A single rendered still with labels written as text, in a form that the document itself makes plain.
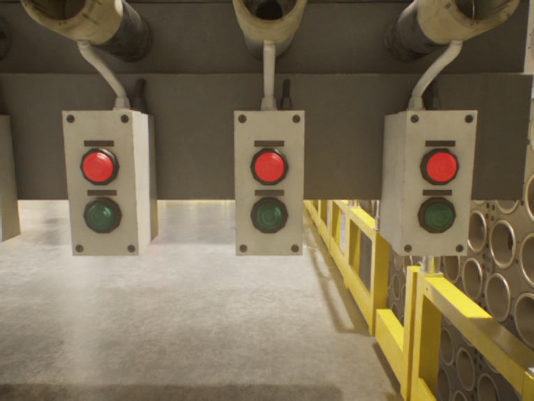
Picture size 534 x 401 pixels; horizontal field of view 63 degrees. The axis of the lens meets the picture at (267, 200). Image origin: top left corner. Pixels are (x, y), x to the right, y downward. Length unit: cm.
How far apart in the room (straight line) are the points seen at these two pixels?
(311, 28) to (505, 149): 28
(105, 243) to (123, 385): 102
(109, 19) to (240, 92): 17
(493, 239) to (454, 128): 220
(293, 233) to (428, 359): 84
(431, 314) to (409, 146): 78
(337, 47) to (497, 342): 57
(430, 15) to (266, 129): 18
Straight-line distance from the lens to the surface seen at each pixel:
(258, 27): 38
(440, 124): 48
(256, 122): 44
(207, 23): 58
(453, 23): 42
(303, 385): 142
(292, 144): 44
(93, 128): 48
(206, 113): 54
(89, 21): 42
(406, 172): 47
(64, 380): 156
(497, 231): 265
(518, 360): 83
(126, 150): 47
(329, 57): 57
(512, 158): 61
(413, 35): 50
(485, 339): 90
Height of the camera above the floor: 75
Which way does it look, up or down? 9 degrees down
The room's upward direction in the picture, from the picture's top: straight up
